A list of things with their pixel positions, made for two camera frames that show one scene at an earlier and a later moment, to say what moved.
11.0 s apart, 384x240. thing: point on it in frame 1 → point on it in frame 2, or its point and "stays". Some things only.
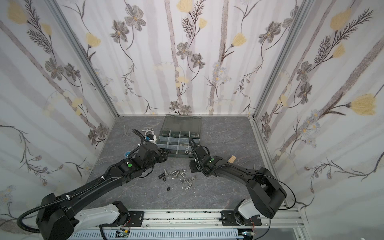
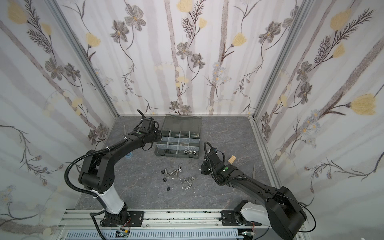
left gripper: (162, 154) → (154, 137)
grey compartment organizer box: (174, 134) stays
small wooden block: (232, 159) stays
